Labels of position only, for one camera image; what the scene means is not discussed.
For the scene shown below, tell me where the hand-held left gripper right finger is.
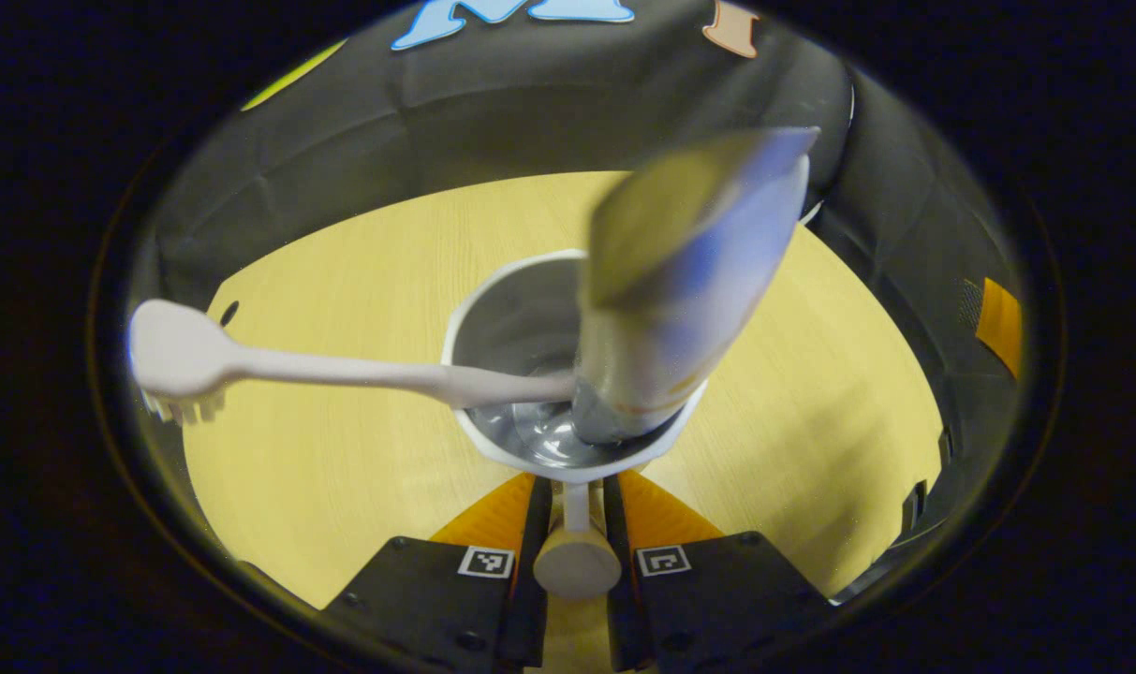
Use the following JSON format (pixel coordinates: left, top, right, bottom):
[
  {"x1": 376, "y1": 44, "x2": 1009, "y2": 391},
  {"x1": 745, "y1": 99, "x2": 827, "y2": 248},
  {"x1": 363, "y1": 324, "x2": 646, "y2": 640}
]
[{"x1": 603, "y1": 471, "x2": 835, "y2": 671}]

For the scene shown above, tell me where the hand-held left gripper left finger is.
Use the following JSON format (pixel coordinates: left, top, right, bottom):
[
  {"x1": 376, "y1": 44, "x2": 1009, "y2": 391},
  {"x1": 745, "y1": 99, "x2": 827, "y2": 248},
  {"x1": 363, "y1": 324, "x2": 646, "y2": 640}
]
[{"x1": 319, "y1": 473, "x2": 554, "y2": 671}]

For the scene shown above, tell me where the white cup with wooden handle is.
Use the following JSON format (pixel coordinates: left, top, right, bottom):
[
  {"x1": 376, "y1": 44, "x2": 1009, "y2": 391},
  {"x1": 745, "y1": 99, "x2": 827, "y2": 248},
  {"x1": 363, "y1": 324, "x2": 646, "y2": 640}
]
[{"x1": 441, "y1": 248, "x2": 709, "y2": 600}]

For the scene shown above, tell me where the pale pink toothbrush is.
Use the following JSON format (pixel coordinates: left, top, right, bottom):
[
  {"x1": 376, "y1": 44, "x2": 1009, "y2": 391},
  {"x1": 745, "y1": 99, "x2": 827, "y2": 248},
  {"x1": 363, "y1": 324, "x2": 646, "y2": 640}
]
[{"x1": 127, "y1": 300, "x2": 578, "y2": 424}]

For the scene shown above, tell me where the white toothpaste tube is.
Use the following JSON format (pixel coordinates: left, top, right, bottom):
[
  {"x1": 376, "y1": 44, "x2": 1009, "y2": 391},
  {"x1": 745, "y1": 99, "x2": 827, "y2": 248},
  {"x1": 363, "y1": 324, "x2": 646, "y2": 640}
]
[{"x1": 572, "y1": 126, "x2": 821, "y2": 446}]

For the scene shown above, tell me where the wooden desktop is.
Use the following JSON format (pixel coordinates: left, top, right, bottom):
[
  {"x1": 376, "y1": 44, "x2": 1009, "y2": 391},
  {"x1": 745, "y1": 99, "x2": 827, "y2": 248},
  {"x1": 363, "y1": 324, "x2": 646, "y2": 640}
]
[{"x1": 182, "y1": 170, "x2": 945, "y2": 674}]

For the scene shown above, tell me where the black backdrop cloth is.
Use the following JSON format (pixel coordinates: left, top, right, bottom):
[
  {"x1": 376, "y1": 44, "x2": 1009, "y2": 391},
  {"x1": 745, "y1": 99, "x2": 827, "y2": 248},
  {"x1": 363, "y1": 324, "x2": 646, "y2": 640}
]
[{"x1": 127, "y1": 0, "x2": 1027, "y2": 600}]

